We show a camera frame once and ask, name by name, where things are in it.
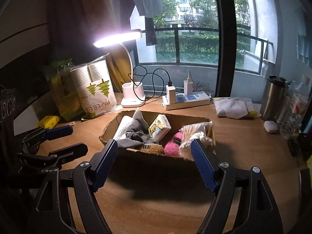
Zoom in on grey sock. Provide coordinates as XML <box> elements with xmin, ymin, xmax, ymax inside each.
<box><xmin>115</xmin><ymin>119</ymin><xmax>154</xmax><ymax>148</ymax></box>

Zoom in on cartoon tissue packet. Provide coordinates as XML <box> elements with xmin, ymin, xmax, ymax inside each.
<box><xmin>148</xmin><ymin>114</ymin><xmax>171</xmax><ymax>143</ymax></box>

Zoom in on white wipes pack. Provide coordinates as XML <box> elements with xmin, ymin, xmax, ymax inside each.
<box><xmin>213</xmin><ymin>97</ymin><xmax>262</xmax><ymax>119</ymax></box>

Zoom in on hanging dark clothes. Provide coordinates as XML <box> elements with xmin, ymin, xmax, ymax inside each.
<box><xmin>120</xmin><ymin>0</ymin><xmax>163</xmax><ymax>46</ymax></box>

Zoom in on steel thermos mug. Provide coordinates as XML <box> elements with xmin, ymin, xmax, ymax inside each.
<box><xmin>260</xmin><ymin>75</ymin><xmax>288</xmax><ymax>121</ymax></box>

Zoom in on paper cup sleeve bag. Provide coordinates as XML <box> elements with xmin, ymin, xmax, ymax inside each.
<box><xmin>70</xmin><ymin>56</ymin><xmax>117</xmax><ymax>119</ymax></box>

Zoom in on white USB charger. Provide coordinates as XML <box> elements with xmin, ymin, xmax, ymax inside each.
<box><xmin>166</xmin><ymin>85</ymin><xmax>176</xmax><ymax>105</ymax></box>

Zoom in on brown fuzzy item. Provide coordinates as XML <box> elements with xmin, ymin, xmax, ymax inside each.
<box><xmin>139</xmin><ymin>143</ymin><xmax>164</xmax><ymax>155</ymax></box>

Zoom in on yellow package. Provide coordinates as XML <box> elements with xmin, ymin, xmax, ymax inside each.
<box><xmin>37</xmin><ymin>116</ymin><xmax>61</xmax><ymax>129</ymax></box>

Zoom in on white earbuds case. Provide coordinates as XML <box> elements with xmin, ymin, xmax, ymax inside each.
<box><xmin>263</xmin><ymin>121</ymin><xmax>279</xmax><ymax>134</ymax></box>

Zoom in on white power strip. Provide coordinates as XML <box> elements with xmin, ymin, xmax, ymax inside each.
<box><xmin>161</xmin><ymin>91</ymin><xmax>212</xmax><ymax>110</ymax></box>

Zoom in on white plug adapter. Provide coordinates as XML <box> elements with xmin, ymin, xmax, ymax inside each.
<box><xmin>183</xmin><ymin>71</ymin><xmax>193</xmax><ymax>96</ymax></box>

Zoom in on cotton swab bag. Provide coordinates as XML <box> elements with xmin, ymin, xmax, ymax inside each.
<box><xmin>179</xmin><ymin>121</ymin><xmax>215</xmax><ymax>161</ymax></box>

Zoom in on white desk lamp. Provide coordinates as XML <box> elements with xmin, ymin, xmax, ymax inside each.
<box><xmin>93</xmin><ymin>29</ymin><xmax>145</xmax><ymax>108</ymax></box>

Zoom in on green paper cup bag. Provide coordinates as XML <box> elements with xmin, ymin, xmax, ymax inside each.
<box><xmin>43</xmin><ymin>58</ymin><xmax>84</xmax><ymax>121</ymax></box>

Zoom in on clear plastic water bottle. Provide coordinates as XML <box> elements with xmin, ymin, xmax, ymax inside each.
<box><xmin>280</xmin><ymin>75</ymin><xmax>310</xmax><ymax>139</ymax></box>

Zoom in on black charging cable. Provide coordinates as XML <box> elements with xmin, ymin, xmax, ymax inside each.
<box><xmin>127</xmin><ymin>64</ymin><xmax>173</xmax><ymax>102</ymax></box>

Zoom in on pink fluffy plush item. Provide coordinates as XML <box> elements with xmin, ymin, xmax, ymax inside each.
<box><xmin>164</xmin><ymin>132</ymin><xmax>183</xmax><ymax>157</ymax></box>

